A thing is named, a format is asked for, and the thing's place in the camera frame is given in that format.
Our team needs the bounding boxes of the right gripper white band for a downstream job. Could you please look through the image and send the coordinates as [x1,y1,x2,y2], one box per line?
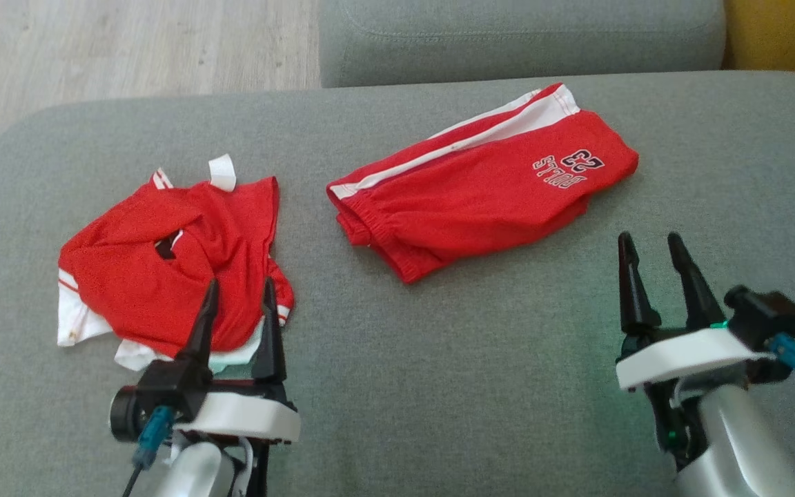
[615,231,775,393]

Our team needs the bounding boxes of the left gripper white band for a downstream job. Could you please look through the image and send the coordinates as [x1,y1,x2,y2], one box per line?
[175,277,302,445]

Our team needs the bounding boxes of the red white basketball jersey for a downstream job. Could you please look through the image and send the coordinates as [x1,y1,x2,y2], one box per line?
[57,153,295,373]

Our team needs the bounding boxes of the red shorts white stripe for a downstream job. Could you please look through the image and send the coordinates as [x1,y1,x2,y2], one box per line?
[326,83,640,285]

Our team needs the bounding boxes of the grey sofa seat cushion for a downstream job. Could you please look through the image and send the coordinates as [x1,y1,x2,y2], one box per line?
[0,69,795,497]

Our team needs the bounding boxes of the yellow cushion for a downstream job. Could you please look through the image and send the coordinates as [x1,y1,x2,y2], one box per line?
[723,0,795,75]

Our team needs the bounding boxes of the grey sofa back cushion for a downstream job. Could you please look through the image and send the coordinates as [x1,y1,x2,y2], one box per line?
[318,0,727,89]

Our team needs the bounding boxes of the left arm black cable blue plug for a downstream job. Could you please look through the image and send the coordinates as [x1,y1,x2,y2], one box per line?
[121,405,177,497]

